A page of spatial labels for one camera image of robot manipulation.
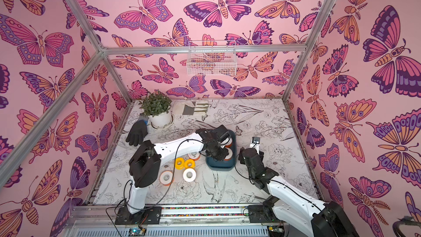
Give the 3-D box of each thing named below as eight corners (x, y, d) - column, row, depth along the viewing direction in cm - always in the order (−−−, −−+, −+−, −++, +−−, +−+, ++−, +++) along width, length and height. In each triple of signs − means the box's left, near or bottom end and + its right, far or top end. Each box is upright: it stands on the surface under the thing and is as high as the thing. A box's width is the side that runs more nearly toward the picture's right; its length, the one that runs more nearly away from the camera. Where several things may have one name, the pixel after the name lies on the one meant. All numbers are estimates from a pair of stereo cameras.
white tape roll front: (183, 181, 85) (182, 179, 82) (184, 171, 89) (183, 168, 85) (195, 181, 85) (194, 178, 82) (196, 171, 89) (195, 168, 85)
